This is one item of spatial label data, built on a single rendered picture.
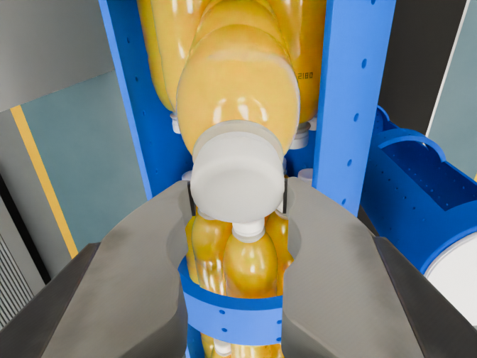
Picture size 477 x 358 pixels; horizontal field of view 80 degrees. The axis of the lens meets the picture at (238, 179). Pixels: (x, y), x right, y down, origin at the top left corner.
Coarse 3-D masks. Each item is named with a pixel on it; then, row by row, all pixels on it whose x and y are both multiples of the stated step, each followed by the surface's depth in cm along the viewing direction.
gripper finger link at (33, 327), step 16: (80, 256) 8; (64, 272) 8; (80, 272) 8; (48, 288) 7; (64, 288) 7; (32, 304) 7; (48, 304) 7; (64, 304) 7; (16, 320) 6; (32, 320) 6; (48, 320) 6; (0, 336) 6; (16, 336) 6; (32, 336) 6; (48, 336) 6; (0, 352) 6; (16, 352) 6; (32, 352) 6
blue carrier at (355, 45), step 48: (336, 0) 18; (384, 0) 21; (144, 48) 36; (336, 48) 20; (384, 48) 24; (144, 96) 37; (336, 96) 22; (144, 144) 37; (336, 144) 24; (336, 192) 27; (192, 288) 34; (192, 336) 60; (240, 336) 34
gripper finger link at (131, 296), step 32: (160, 192) 11; (128, 224) 9; (160, 224) 9; (96, 256) 8; (128, 256) 8; (160, 256) 8; (96, 288) 7; (128, 288) 7; (160, 288) 7; (64, 320) 6; (96, 320) 6; (128, 320) 6; (160, 320) 6; (64, 352) 6; (96, 352) 6; (128, 352) 6; (160, 352) 6
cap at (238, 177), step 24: (216, 144) 11; (240, 144) 11; (264, 144) 11; (216, 168) 11; (240, 168) 11; (264, 168) 11; (192, 192) 12; (216, 192) 12; (240, 192) 12; (264, 192) 12; (216, 216) 13; (240, 216) 13; (264, 216) 13
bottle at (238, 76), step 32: (224, 0) 21; (256, 0) 22; (224, 32) 15; (256, 32) 16; (192, 64) 14; (224, 64) 13; (256, 64) 13; (288, 64) 15; (192, 96) 13; (224, 96) 12; (256, 96) 13; (288, 96) 14; (192, 128) 13; (224, 128) 12; (256, 128) 12; (288, 128) 14; (192, 160) 13
